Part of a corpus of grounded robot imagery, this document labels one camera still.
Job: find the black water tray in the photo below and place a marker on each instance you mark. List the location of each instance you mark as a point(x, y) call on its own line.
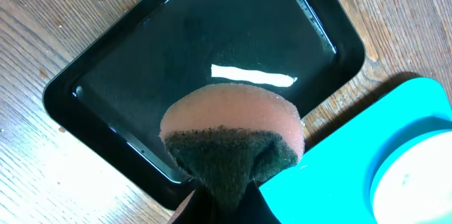
point(113, 95)

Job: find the pink and black sponge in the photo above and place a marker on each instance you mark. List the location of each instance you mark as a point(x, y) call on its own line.
point(227, 135)

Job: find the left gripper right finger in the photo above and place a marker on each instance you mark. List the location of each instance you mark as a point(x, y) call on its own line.
point(253, 208)

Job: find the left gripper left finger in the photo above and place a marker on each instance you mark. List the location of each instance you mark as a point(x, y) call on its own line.
point(199, 207)

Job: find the teal plastic tray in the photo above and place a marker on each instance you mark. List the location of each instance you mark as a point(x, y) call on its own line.
point(332, 183)

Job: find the white plate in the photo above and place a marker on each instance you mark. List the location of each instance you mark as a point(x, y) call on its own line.
point(413, 185)

